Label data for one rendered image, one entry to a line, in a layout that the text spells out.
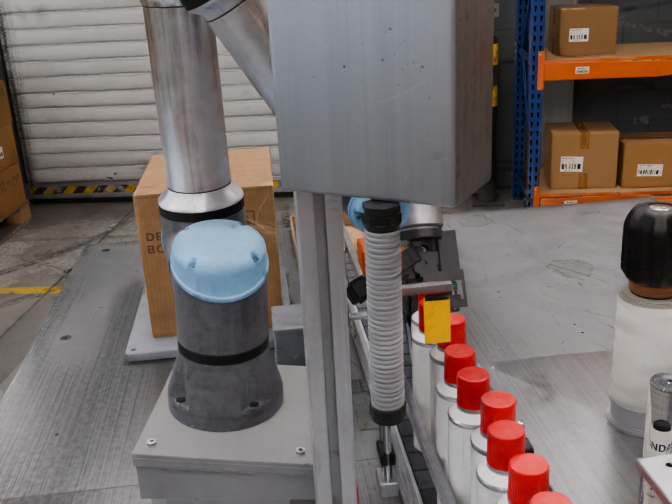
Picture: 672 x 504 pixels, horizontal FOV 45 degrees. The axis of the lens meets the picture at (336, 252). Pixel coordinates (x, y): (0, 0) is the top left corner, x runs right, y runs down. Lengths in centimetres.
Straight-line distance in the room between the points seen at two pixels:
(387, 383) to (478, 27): 32
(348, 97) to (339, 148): 5
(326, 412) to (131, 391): 57
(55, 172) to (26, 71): 67
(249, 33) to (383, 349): 38
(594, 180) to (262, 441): 389
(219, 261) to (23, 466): 47
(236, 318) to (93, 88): 459
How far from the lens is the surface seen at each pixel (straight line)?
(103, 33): 543
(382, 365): 73
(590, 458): 108
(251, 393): 104
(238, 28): 91
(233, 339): 99
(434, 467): 90
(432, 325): 92
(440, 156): 66
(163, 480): 103
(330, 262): 80
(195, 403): 103
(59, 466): 124
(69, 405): 138
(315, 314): 82
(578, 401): 120
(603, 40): 462
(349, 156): 69
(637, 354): 109
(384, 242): 68
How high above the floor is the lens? 148
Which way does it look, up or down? 20 degrees down
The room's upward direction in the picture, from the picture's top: 3 degrees counter-clockwise
